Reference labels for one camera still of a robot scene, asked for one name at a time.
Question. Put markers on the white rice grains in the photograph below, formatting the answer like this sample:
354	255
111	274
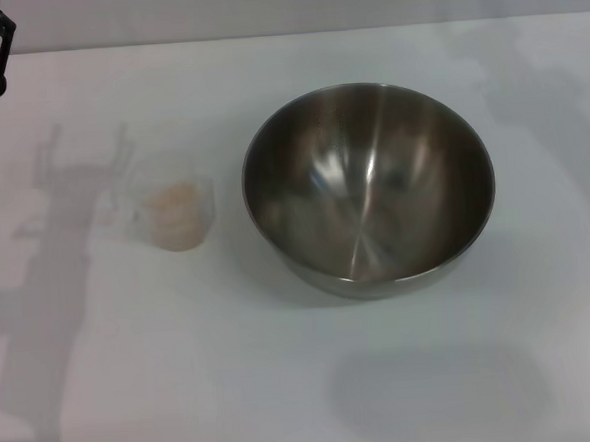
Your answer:
174	213

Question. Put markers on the clear plastic measuring cup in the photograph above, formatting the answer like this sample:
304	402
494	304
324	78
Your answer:
193	187

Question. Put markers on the stainless steel mixing bowl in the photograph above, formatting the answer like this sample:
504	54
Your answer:
368	186

